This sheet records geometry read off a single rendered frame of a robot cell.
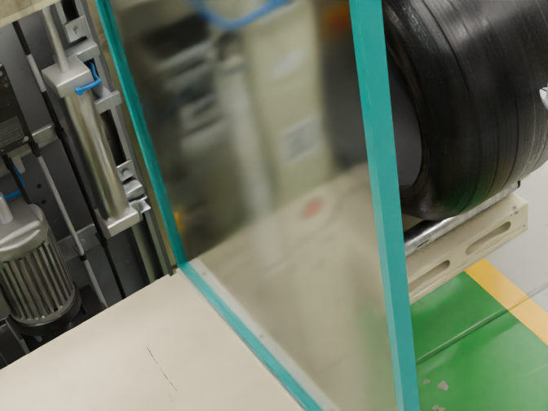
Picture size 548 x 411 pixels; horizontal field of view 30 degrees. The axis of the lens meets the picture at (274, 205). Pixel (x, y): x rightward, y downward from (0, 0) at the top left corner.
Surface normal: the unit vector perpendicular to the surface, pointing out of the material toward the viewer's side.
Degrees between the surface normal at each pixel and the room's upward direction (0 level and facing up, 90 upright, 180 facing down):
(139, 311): 0
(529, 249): 0
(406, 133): 19
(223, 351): 0
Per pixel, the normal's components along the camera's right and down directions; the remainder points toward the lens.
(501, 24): 0.35, -0.04
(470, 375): -0.15, -0.73
